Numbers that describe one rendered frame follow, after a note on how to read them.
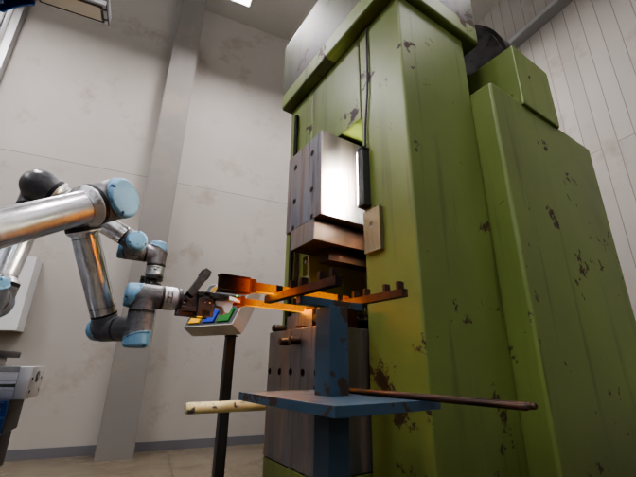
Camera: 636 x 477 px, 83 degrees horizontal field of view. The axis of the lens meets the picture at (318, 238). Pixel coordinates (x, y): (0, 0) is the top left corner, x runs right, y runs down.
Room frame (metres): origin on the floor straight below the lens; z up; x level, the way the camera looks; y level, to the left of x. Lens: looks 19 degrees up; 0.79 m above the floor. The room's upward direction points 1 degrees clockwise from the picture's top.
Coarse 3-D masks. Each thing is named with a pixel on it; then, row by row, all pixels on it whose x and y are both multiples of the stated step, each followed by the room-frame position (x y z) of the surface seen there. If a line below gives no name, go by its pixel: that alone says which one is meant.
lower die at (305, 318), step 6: (300, 312) 1.46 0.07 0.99; (306, 312) 1.42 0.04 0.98; (312, 312) 1.38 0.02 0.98; (288, 318) 1.54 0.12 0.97; (294, 318) 1.49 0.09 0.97; (300, 318) 1.45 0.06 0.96; (306, 318) 1.42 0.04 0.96; (360, 318) 1.50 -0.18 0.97; (288, 324) 1.54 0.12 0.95; (294, 324) 1.49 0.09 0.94; (300, 324) 1.45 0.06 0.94; (306, 324) 1.42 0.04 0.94; (312, 324) 1.38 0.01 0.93
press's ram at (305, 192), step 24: (312, 144) 1.40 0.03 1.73; (336, 144) 1.38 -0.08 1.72; (312, 168) 1.40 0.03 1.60; (336, 168) 1.38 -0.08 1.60; (288, 192) 1.58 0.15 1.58; (312, 192) 1.39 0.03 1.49; (336, 192) 1.38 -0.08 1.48; (288, 216) 1.58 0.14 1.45; (312, 216) 1.39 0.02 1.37; (336, 216) 1.38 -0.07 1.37; (360, 216) 1.45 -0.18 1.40
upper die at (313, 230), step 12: (300, 228) 1.47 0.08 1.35; (312, 228) 1.39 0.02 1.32; (324, 228) 1.41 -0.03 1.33; (336, 228) 1.44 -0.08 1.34; (348, 228) 1.48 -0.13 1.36; (300, 240) 1.47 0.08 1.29; (312, 240) 1.40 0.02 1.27; (324, 240) 1.41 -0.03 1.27; (336, 240) 1.44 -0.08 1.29; (348, 240) 1.48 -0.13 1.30; (360, 240) 1.51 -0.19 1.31; (300, 252) 1.56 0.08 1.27; (312, 252) 1.56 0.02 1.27; (360, 252) 1.54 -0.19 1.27
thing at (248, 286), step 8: (224, 280) 0.90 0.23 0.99; (232, 280) 0.91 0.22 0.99; (240, 280) 0.92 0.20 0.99; (248, 280) 0.93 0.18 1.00; (224, 288) 0.90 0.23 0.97; (232, 288) 0.91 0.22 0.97; (240, 288) 0.92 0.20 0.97; (248, 288) 0.93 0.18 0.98; (256, 288) 0.94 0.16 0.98; (264, 288) 0.95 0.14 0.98; (272, 288) 0.96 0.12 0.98; (288, 288) 0.99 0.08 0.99; (312, 296) 1.04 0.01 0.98; (320, 296) 1.06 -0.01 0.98; (328, 296) 1.08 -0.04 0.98; (344, 296) 1.11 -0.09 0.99
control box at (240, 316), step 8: (256, 280) 1.79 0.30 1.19; (208, 288) 1.95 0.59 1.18; (248, 296) 1.75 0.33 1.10; (256, 296) 1.80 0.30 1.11; (240, 312) 1.71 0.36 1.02; (248, 312) 1.75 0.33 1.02; (216, 320) 1.75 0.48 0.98; (232, 320) 1.68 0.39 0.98; (240, 320) 1.72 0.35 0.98; (248, 320) 1.76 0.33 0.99; (192, 328) 1.83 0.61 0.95; (200, 328) 1.81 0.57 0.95; (208, 328) 1.78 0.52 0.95; (216, 328) 1.75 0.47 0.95; (224, 328) 1.73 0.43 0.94; (232, 328) 1.71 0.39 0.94; (240, 328) 1.72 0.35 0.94
